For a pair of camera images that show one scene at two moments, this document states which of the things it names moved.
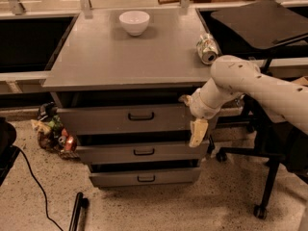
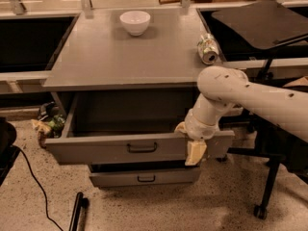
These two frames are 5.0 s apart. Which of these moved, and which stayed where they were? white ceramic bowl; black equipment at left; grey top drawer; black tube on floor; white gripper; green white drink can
Moved: grey top drawer; white gripper
Stayed: green white drink can; white ceramic bowl; black equipment at left; black tube on floor
